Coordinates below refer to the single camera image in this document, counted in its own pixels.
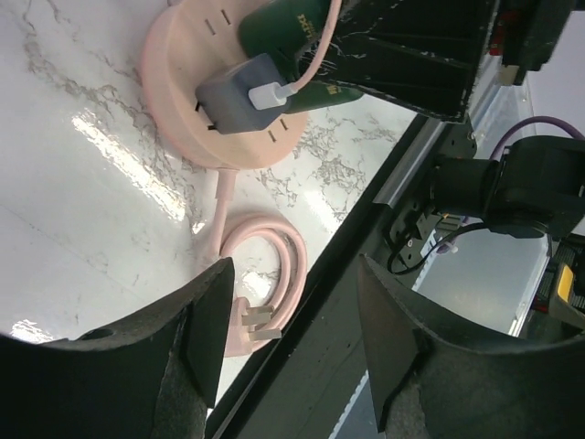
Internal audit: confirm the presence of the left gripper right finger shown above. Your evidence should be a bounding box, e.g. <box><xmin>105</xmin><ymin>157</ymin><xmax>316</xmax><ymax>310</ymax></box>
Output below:
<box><xmin>357</xmin><ymin>256</ymin><xmax>584</xmax><ymax>438</ymax></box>

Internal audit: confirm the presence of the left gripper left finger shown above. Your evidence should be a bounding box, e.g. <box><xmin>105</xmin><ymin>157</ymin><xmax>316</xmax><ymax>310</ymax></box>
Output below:
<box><xmin>1</xmin><ymin>258</ymin><xmax>235</xmax><ymax>438</ymax></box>

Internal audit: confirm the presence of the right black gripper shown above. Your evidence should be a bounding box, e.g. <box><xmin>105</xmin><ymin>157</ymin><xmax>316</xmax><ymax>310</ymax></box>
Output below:
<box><xmin>316</xmin><ymin>0</ymin><xmax>571</xmax><ymax>123</ymax></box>

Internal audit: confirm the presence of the green cube plug adapter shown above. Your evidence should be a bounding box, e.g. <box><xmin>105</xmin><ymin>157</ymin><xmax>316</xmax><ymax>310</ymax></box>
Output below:
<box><xmin>238</xmin><ymin>0</ymin><xmax>363</xmax><ymax>113</ymax></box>

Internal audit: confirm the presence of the grey USB charger block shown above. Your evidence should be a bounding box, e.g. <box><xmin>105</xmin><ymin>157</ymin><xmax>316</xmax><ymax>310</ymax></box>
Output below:
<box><xmin>195</xmin><ymin>53</ymin><xmax>292</xmax><ymax>134</ymax></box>

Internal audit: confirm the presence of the pink round disc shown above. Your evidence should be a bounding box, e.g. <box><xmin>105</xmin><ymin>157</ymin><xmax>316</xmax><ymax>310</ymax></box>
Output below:
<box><xmin>141</xmin><ymin>0</ymin><xmax>308</xmax><ymax>170</ymax></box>

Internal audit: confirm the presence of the pink coiled cable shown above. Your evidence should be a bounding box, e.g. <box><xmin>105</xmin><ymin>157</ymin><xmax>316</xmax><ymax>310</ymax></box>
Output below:
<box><xmin>196</xmin><ymin>166</ymin><xmax>308</xmax><ymax>359</ymax></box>

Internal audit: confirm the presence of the aluminium rail bar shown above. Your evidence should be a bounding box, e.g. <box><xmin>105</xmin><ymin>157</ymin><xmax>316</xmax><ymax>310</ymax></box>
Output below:
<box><xmin>371</xmin><ymin>62</ymin><xmax>500</xmax><ymax>209</ymax></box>

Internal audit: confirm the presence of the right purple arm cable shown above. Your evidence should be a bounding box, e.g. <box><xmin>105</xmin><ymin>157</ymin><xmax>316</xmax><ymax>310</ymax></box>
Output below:
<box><xmin>429</xmin><ymin>115</ymin><xmax>585</xmax><ymax>257</ymax></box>

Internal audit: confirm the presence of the thin pink USB cable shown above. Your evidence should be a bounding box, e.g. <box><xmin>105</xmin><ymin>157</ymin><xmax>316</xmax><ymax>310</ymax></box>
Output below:
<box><xmin>248</xmin><ymin>0</ymin><xmax>343</xmax><ymax>111</ymax></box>

